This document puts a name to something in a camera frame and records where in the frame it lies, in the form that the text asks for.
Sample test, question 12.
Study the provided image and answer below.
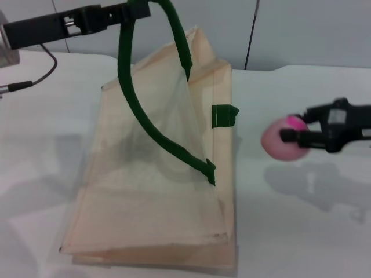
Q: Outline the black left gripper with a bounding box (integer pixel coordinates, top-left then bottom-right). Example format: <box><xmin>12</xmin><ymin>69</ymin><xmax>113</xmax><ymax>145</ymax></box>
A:
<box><xmin>2</xmin><ymin>5</ymin><xmax>129</xmax><ymax>50</ymax></box>

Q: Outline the black vertical wall strip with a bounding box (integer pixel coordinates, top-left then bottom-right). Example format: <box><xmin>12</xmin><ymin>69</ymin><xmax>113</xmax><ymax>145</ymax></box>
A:
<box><xmin>244</xmin><ymin>0</ymin><xmax>260</xmax><ymax>71</ymax></box>

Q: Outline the pink peach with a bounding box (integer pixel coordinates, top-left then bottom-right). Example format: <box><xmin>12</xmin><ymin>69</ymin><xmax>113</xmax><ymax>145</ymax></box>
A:
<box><xmin>260</xmin><ymin>115</ymin><xmax>310</xmax><ymax>161</ymax></box>

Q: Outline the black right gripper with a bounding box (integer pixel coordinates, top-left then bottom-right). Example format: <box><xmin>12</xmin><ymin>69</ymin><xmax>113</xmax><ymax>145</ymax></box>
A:
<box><xmin>279</xmin><ymin>97</ymin><xmax>371</xmax><ymax>154</ymax></box>

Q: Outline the cream handbag with green handles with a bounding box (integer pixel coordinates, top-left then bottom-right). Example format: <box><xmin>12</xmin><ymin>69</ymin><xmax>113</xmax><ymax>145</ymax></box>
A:
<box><xmin>59</xmin><ymin>0</ymin><xmax>241</xmax><ymax>269</ymax></box>

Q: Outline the thin cable with metal plug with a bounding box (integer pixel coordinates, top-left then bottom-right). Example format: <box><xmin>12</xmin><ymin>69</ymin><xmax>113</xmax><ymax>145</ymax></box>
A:
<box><xmin>0</xmin><ymin>43</ymin><xmax>59</xmax><ymax>94</ymax></box>

